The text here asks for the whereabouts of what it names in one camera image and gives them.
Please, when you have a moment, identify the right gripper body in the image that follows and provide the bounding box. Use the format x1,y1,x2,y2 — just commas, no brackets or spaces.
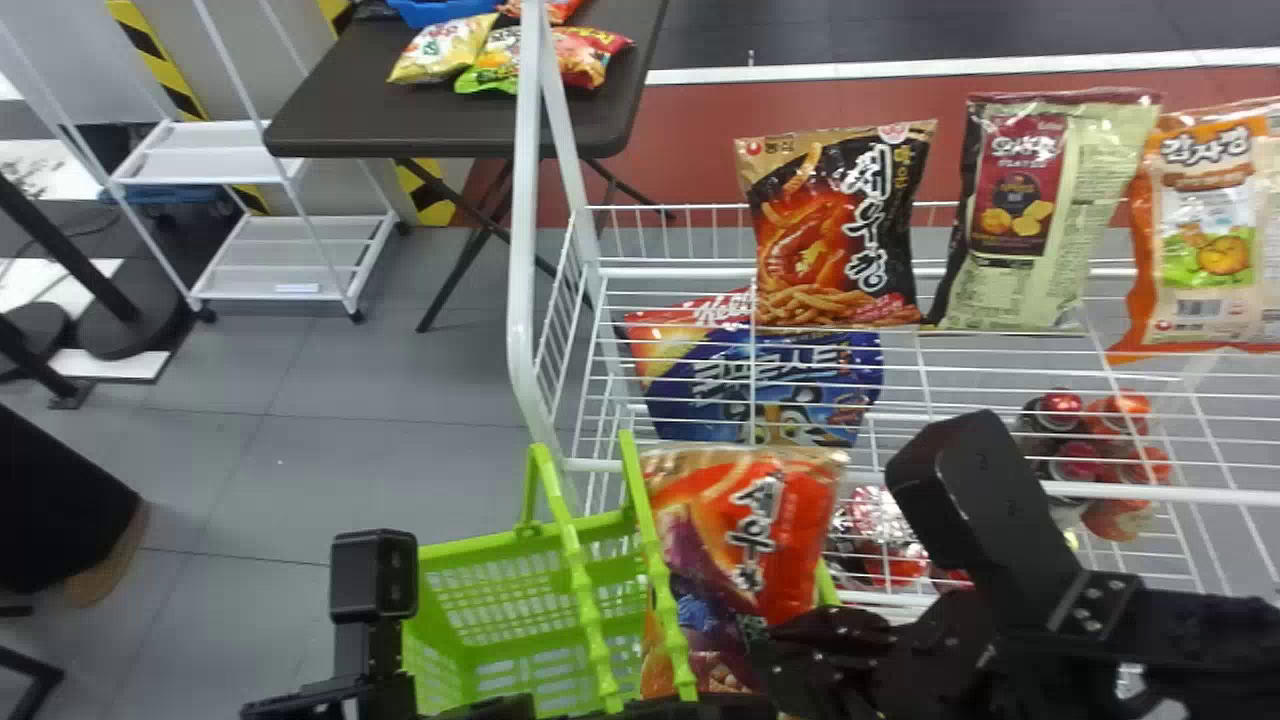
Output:
880,588,1063,720

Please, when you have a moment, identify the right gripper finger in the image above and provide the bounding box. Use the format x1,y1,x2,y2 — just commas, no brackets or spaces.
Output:
766,606,898,663
750,655,886,720

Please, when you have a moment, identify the red snack packet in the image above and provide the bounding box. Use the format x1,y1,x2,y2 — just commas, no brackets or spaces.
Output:
553,26,636,92
638,444,852,701

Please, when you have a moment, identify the red can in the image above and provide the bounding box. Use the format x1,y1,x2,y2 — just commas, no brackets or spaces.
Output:
828,486,913,547
1108,444,1174,491
1080,498,1153,544
1043,438,1109,485
862,544,941,591
1086,391,1153,441
1018,389,1087,437

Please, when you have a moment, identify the blue cereal bag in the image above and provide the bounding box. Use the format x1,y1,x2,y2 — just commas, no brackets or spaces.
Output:
621,289,886,449

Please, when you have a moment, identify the green basket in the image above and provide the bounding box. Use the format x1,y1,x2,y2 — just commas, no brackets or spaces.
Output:
400,430,843,720

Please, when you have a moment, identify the black and orange snack packet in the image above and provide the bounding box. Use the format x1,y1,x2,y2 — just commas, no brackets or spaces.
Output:
734,119,939,330

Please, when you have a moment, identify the beige snack packet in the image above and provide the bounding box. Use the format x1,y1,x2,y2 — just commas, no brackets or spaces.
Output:
928,88,1164,334

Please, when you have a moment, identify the green snack packet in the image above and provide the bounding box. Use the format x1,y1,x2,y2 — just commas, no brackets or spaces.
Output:
454,27,526,97

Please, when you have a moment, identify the dark side table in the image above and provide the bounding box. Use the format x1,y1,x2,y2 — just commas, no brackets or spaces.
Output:
262,0,675,334

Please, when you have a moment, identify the white shelf trolley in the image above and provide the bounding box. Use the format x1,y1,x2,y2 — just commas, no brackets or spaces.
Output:
0,0,403,325

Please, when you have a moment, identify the yellow snack packet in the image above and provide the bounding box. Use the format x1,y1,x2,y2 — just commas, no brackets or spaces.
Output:
387,12,500,86

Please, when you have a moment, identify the blue basket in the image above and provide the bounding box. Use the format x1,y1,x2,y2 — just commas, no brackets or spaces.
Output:
385,0,501,30

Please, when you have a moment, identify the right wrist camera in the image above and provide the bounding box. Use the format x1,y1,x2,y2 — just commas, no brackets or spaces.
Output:
884,409,1084,604

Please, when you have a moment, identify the white wire rack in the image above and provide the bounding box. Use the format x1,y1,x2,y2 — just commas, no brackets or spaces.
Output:
505,0,1280,701

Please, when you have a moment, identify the yellow and black striped post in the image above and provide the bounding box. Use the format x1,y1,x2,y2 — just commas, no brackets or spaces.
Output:
104,0,273,217
318,0,459,228

